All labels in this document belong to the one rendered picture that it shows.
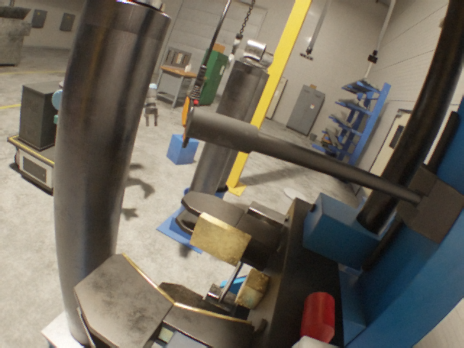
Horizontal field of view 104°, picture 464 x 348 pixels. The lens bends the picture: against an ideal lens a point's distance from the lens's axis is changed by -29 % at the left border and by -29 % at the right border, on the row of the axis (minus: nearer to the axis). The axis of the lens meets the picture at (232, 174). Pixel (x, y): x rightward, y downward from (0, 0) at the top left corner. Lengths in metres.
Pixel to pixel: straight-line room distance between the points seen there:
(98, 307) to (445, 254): 0.61
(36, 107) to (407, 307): 2.46
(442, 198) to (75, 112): 0.71
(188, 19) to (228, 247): 12.39
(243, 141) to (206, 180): 1.73
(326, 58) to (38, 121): 10.45
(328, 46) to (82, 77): 11.03
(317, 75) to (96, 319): 11.01
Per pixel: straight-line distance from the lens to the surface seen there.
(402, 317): 0.59
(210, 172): 1.91
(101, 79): 0.55
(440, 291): 0.58
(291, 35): 3.07
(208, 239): 0.74
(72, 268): 0.86
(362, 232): 0.65
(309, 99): 10.55
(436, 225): 0.48
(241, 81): 1.75
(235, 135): 0.21
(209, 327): 0.49
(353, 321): 0.58
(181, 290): 1.13
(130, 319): 0.46
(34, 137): 2.45
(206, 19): 12.45
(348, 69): 11.30
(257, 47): 1.80
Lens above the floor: 1.40
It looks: 22 degrees down
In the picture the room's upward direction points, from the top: 22 degrees clockwise
